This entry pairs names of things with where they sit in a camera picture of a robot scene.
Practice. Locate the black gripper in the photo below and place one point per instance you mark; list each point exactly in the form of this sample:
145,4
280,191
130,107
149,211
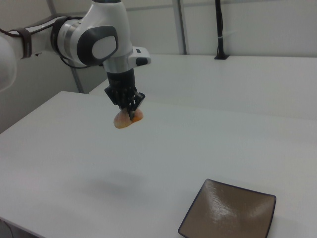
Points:
121,83

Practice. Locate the orange speckled bread loaf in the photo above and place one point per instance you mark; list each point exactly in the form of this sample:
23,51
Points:
121,120

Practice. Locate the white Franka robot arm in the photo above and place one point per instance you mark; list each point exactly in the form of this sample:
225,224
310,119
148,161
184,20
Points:
104,17

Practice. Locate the square brown ceramic plate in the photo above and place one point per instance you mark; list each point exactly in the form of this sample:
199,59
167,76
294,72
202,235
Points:
230,210

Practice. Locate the black pole with clamp base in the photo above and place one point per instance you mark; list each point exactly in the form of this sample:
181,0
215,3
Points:
220,29

